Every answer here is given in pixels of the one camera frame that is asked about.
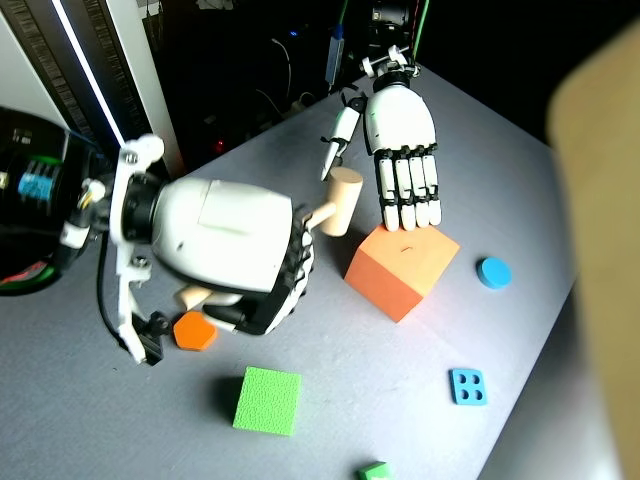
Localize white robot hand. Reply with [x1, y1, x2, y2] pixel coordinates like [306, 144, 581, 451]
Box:
[319, 82, 444, 233]
[149, 175, 318, 337]

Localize large orange foam block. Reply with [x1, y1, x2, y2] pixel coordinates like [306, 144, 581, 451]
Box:
[343, 224, 462, 324]

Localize blue and white adapter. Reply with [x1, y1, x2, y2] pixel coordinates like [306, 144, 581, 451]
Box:
[325, 23, 347, 87]

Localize orange hexagon block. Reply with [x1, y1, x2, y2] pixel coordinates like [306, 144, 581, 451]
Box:
[172, 310, 220, 353]

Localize large green textured cube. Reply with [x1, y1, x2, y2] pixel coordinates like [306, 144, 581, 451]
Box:
[231, 365, 304, 438]

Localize blue round disc block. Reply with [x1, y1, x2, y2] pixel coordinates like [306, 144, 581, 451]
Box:
[475, 256, 514, 291]

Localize white panel with black strips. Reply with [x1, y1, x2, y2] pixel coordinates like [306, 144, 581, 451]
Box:
[0, 0, 187, 174]

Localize tan wooden panel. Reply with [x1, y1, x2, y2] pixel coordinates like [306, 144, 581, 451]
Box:
[546, 17, 640, 480]

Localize grey table cloth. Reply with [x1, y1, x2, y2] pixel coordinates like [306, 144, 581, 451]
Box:
[0, 63, 584, 480]

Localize blue square four-hole block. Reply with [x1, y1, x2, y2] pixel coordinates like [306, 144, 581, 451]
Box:
[447, 368, 489, 407]

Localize small green letter cube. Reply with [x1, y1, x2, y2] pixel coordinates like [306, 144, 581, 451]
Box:
[355, 460, 397, 480]

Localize white cable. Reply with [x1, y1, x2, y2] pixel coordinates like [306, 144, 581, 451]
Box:
[269, 35, 314, 117]

